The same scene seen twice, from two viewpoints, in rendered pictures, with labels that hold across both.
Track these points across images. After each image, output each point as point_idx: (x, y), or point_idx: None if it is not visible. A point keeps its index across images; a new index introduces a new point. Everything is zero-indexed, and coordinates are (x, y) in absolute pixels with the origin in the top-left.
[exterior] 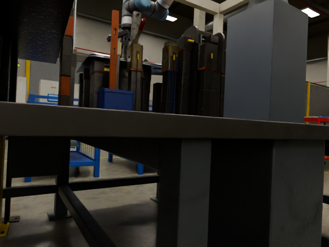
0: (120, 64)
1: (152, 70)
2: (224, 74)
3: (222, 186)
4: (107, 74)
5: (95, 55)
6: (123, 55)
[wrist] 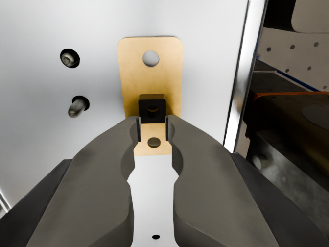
0: (105, 81)
1: (150, 246)
2: None
3: None
4: (277, 14)
5: None
6: (89, 143)
